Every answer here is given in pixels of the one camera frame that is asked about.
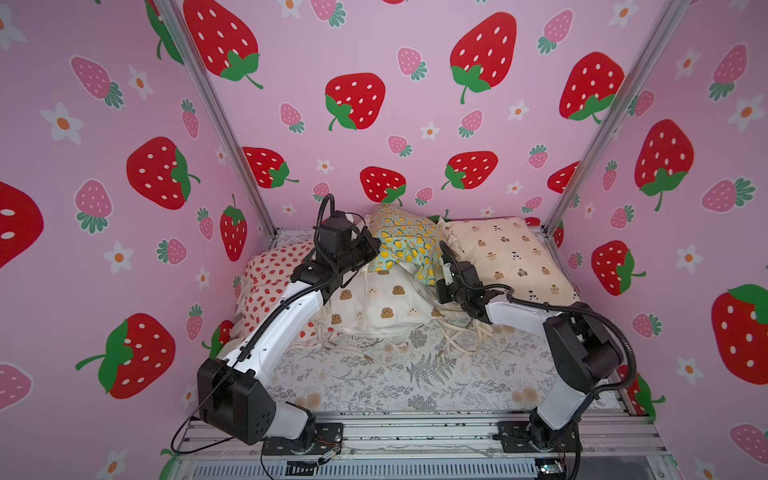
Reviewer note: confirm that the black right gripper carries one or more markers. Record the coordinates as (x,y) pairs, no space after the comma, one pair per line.
(452,276)

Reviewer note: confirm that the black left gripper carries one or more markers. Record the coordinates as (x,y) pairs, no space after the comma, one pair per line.
(359,240)

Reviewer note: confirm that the teal lemon print pillow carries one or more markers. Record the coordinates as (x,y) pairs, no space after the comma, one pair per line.
(409,241)

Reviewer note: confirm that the cream animal print pillow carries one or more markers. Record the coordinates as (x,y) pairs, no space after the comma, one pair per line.
(506,251)

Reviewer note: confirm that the white cookie print pillow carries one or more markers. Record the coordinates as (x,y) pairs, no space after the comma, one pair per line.
(379,305)

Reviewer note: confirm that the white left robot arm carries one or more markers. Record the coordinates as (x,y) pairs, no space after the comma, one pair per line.
(233,396)

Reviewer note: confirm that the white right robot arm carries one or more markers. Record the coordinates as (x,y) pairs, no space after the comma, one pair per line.
(591,354)

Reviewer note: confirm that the white strawberry print pillow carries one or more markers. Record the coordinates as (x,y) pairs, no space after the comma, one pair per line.
(266,278)

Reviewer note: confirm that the grey floral bed sheet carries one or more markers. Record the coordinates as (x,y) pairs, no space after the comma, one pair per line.
(447,364)

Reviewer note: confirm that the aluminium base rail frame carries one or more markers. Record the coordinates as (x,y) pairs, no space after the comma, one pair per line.
(454,445)

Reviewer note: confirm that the aluminium frame post left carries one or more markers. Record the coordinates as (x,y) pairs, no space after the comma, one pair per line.
(181,36)

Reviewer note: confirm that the aluminium frame post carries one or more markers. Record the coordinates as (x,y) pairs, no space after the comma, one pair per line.
(181,36)
(663,29)

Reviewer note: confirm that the aluminium frame post right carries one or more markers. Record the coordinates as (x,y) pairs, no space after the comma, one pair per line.
(663,29)

